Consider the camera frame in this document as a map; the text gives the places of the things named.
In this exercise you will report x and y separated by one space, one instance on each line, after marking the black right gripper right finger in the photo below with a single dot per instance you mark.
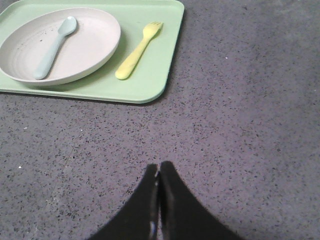
183 217

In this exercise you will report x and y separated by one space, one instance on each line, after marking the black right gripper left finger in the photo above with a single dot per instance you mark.
138 218

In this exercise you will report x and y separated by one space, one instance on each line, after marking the yellow plastic fork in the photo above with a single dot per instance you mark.
128 65

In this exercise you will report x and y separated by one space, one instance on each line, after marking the light green plastic tray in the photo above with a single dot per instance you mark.
149 77

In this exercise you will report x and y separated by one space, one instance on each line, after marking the light blue plastic spoon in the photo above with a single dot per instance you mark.
68 27

